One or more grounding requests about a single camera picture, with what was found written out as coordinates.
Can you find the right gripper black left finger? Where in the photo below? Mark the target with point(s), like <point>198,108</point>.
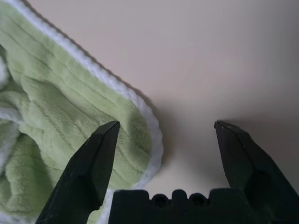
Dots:
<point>88,168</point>

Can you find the green towel with white trim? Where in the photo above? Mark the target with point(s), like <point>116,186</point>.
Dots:
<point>58,93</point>

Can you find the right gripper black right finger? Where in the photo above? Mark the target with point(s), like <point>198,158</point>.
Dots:
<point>245,163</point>

